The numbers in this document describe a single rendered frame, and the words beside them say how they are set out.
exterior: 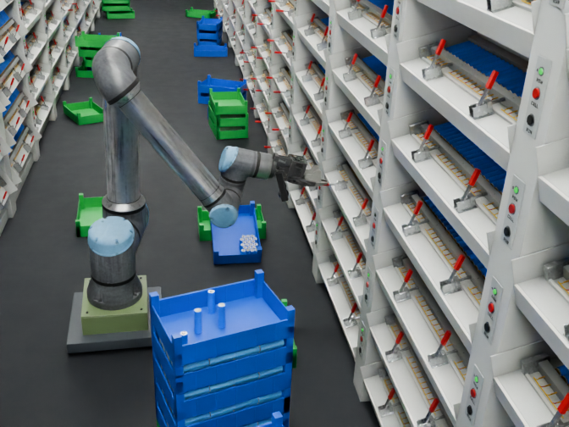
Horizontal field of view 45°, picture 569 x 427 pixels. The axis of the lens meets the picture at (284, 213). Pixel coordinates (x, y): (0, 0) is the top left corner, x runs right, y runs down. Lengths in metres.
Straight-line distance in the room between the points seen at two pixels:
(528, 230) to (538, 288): 0.10
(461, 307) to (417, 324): 0.29
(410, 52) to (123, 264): 1.18
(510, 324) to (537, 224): 0.20
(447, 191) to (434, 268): 0.20
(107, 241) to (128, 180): 0.23
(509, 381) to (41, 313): 1.84
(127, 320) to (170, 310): 0.67
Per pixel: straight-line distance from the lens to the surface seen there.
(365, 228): 2.16
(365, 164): 2.10
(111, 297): 2.38
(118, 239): 2.28
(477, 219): 1.39
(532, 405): 1.27
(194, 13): 8.11
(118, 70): 2.09
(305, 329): 2.52
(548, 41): 1.11
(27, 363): 2.46
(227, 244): 2.97
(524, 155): 1.16
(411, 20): 1.72
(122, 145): 2.31
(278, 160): 2.31
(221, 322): 1.68
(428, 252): 1.65
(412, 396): 1.83
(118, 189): 2.38
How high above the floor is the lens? 1.48
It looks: 26 degrees down
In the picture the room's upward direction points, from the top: 3 degrees clockwise
